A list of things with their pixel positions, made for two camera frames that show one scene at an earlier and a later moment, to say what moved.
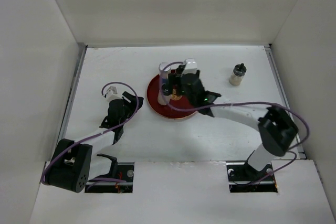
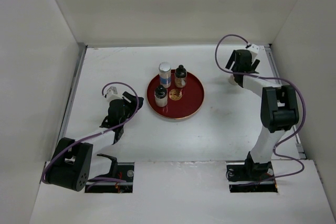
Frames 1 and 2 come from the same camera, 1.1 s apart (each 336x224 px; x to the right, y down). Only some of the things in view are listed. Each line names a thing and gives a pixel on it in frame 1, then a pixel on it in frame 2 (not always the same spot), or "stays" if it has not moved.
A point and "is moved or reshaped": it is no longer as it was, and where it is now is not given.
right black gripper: x=174 y=80 -> x=231 y=60
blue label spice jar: x=164 y=68 stays
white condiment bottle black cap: x=164 y=97 is moved or reshaped
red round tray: x=176 y=99 stays
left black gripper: x=130 y=99 stays
